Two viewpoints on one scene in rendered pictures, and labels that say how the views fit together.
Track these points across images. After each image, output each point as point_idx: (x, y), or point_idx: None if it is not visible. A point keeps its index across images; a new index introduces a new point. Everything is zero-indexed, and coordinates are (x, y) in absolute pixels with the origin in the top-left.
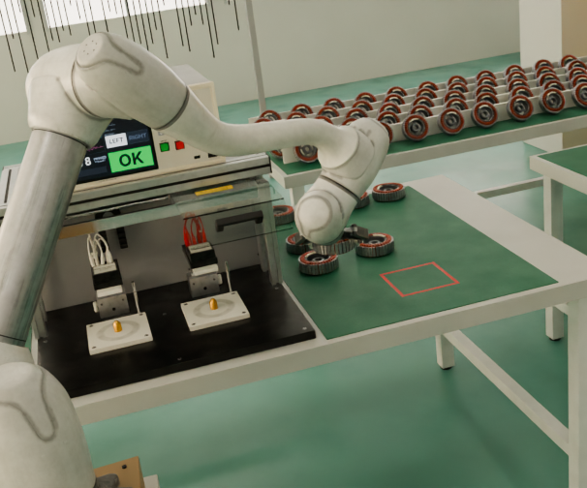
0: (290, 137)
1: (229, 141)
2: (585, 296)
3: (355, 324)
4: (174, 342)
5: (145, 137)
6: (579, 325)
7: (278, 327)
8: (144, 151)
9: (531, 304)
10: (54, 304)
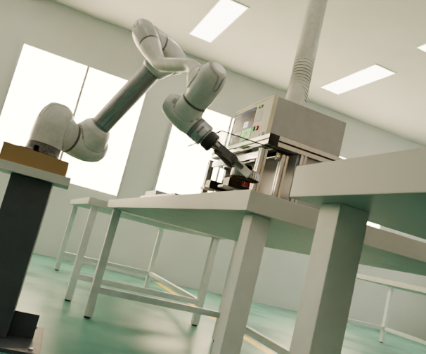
0: (173, 62)
1: (154, 60)
2: (231, 208)
3: None
4: None
5: (252, 123)
6: (235, 251)
7: None
8: (249, 130)
9: (211, 202)
10: None
